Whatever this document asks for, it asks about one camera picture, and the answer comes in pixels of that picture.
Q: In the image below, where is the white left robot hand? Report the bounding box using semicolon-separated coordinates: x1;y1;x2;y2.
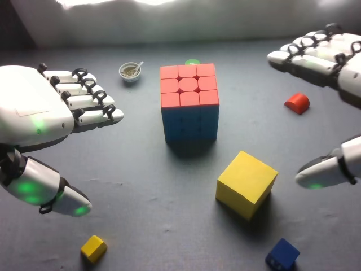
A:
0;62;125;218

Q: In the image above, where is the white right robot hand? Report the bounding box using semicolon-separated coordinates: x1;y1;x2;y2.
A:
266;23;361;190

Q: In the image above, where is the large yellow block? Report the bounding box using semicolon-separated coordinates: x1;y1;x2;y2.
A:
215;150;279;221

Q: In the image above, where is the red half-cylinder block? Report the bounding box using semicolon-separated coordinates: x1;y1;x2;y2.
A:
284;92;310;116

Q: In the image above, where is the Rubik's cube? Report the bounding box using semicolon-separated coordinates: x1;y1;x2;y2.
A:
159;63;220;145

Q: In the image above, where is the small yellow block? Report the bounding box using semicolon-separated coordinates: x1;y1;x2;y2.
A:
81;235;108;263

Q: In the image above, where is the small blue block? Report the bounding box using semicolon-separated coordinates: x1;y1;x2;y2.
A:
265;238;301;271

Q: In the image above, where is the small bowl with spoon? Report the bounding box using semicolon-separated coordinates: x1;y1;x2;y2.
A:
118;60;144;85

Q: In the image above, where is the grey table cloth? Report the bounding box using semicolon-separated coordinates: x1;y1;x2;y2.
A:
0;36;361;271

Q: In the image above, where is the white backdrop sheet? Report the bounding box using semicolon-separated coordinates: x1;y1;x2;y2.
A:
11;0;361;49

